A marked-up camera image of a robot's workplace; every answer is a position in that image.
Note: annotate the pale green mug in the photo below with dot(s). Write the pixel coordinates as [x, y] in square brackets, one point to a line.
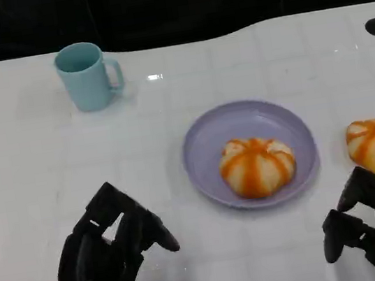
[87, 86]

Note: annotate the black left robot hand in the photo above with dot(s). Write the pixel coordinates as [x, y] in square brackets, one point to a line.
[94, 274]

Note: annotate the lilac plate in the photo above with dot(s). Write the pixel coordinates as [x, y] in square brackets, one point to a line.
[205, 138]

